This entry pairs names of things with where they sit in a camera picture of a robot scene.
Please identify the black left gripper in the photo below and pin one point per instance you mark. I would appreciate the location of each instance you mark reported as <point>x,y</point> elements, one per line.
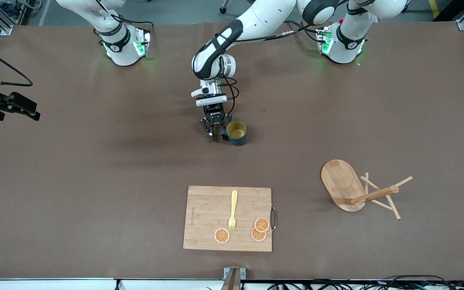
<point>215,116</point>

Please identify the dark teal mug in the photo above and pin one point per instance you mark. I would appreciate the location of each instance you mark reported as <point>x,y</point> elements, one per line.
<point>238,131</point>

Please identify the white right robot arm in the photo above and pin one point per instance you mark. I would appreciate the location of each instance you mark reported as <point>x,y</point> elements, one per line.
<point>121,50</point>

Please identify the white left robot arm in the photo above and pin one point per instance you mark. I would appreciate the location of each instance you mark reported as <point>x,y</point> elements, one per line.
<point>264,20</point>

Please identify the wooden mug rack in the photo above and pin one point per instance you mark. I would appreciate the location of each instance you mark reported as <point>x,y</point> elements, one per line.
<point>338,181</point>

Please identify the yellow plastic fork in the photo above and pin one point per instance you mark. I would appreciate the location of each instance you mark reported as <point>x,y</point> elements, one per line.
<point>234,201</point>

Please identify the bamboo cutting board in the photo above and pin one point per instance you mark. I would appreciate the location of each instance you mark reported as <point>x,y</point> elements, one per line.
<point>208,209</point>

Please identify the orange slice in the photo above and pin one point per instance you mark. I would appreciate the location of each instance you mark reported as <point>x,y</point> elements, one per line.
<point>262,224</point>
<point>222,235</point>
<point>257,237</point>

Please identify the grey office chair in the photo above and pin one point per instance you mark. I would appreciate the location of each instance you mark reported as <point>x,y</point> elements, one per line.
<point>224,9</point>

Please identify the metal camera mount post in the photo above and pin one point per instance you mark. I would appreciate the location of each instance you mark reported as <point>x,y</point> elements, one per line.
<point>232,282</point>

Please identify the white table front rail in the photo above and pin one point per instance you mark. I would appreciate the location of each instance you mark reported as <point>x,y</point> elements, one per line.
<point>54,285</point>

